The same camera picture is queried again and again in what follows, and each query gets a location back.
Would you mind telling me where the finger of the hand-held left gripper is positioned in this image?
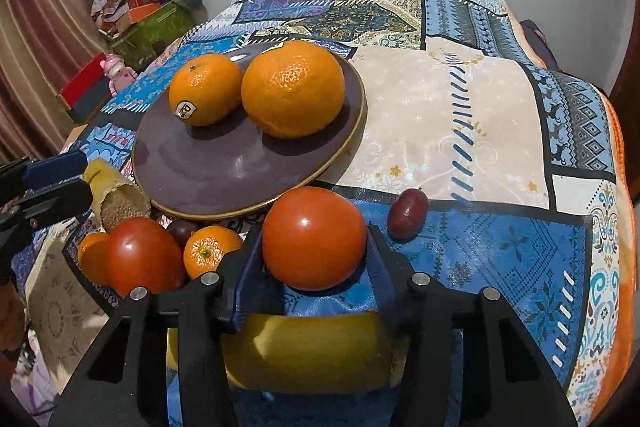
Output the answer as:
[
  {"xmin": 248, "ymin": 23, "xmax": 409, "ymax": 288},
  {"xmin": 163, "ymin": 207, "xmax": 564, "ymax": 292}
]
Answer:
[
  {"xmin": 0, "ymin": 180, "xmax": 94, "ymax": 248},
  {"xmin": 0, "ymin": 151, "xmax": 90, "ymax": 202}
]

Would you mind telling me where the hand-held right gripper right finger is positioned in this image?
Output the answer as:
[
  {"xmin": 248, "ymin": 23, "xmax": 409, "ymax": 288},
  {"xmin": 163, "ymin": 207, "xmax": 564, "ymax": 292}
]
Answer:
[{"xmin": 365, "ymin": 224, "xmax": 583, "ymax": 427}]

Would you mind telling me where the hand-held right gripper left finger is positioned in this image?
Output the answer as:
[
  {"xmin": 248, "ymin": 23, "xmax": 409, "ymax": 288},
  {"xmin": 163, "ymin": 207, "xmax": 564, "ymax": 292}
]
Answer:
[{"xmin": 47, "ymin": 223, "xmax": 285, "ymax": 427}]

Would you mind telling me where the small mandarin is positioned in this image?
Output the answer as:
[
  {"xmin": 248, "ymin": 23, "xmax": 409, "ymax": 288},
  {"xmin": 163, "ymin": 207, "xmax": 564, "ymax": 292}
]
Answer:
[
  {"xmin": 77, "ymin": 232, "xmax": 113, "ymax": 286},
  {"xmin": 183, "ymin": 225, "xmax": 244, "ymax": 280}
]

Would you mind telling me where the red tomato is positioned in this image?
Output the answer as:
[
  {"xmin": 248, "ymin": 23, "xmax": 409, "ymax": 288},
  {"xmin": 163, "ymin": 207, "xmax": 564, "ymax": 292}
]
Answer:
[
  {"xmin": 262, "ymin": 187, "xmax": 368, "ymax": 292},
  {"xmin": 106, "ymin": 217, "xmax": 187, "ymax": 299}
]

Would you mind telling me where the brown round plate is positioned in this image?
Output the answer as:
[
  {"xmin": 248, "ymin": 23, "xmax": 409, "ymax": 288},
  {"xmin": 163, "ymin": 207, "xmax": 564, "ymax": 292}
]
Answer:
[{"xmin": 131, "ymin": 42, "xmax": 367, "ymax": 220}]

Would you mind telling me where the red box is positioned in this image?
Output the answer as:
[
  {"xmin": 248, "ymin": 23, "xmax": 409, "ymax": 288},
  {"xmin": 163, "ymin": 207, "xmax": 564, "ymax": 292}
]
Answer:
[{"xmin": 59, "ymin": 54, "xmax": 113, "ymax": 122}]

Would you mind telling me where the pink toy figure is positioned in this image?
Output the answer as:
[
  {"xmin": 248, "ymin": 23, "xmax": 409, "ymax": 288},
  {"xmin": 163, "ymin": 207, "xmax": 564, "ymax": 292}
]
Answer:
[{"xmin": 101, "ymin": 54, "xmax": 138, "ymax": 95}]

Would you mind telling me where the striped brown curtain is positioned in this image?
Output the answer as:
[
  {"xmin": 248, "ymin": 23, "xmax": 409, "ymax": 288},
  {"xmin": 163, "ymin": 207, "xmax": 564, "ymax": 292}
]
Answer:
[{"xmin": 0, "ymin": 0, "xmax": 108, "ymax": 162}]

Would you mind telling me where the green storage box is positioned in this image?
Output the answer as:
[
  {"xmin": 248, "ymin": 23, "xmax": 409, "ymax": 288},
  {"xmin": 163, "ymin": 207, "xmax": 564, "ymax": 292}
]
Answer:
[{"xmin": 111, "ymin": 2, "xmax": 196, "ymax": 72}]

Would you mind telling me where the medium orange with sticker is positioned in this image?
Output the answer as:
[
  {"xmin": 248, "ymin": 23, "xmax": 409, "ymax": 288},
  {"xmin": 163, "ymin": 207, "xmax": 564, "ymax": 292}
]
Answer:
[{"xmin": 168, "ymin": 53, "xmax": 244, "ymax": 128}]

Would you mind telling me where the pile of crumpled papers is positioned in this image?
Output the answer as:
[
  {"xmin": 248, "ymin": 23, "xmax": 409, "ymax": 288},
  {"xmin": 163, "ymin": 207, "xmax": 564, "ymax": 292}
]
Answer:
[{"xmin": 92, "ymin": 0, "xmax": 143, "ymax": 40}]

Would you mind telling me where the orange box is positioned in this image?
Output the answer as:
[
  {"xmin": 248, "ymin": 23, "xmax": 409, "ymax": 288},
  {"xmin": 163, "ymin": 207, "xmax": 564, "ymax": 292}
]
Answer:
[{"xmin": 125, "ymin": 0, "xmax": 168, "ymax": 20}]

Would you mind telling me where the large orange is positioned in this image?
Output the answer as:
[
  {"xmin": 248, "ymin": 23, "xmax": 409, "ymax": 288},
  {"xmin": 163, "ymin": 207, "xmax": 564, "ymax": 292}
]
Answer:
[{"xmin": 241, "ymin": 40, "xmax": 347, "ymax": 140}]

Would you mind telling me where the blue patchwork blanket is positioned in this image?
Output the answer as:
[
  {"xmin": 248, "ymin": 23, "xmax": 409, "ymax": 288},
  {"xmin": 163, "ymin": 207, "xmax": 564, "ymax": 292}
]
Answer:
[{"xmin": 10, "ymin": 0, "xmax": 638, "ymax": 427}]

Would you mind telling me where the dark cloth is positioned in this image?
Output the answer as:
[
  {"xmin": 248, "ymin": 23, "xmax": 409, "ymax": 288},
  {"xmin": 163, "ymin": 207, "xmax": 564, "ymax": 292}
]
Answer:
[{"xmin": 520, "ymin": 19, "xmax": 558, "ymax": 68}]

